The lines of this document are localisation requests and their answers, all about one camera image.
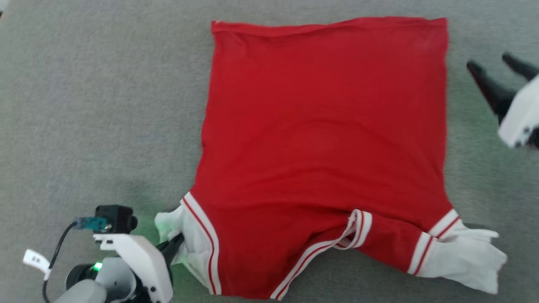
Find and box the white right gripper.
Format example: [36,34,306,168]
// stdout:
[466,52,539,149]

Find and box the grey fabric sofa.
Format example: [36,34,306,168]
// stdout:
[0,0,539,303]

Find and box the red garment with white sleeves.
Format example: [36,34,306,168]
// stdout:
[154,16,508,301]

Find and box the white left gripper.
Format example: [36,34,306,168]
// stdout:
[93,233,185,303]

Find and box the white cable label tag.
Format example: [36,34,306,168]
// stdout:
[23,249,52,281]

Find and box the black cable with teal plug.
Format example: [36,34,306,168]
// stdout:
[42,216,109,303]

